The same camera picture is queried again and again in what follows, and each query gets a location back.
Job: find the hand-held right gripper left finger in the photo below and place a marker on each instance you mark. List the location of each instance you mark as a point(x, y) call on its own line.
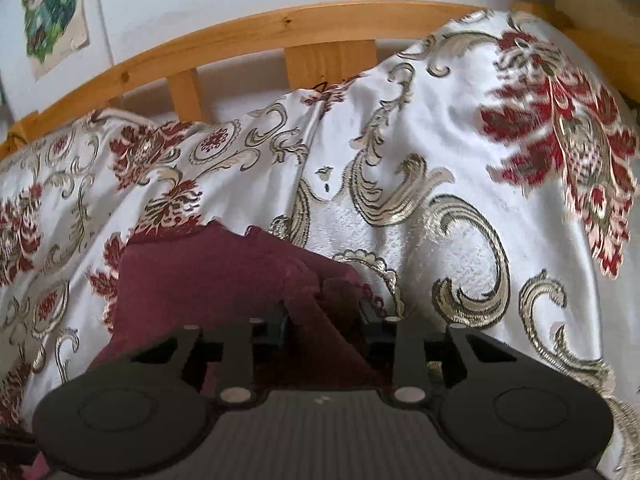
point(277, 334)

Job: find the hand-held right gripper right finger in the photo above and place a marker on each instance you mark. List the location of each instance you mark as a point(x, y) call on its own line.
point(374, 334)

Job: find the maroon cloth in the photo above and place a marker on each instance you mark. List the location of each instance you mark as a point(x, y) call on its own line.
point(210, 280)

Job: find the floral patterned bedspread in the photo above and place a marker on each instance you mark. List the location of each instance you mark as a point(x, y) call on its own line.
point(450, 135)

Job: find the wooden bed frame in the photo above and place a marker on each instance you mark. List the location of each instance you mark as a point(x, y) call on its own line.
point(300, 22)

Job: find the colourful wall poster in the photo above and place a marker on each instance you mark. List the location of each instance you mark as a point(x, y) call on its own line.
point(52, 15)

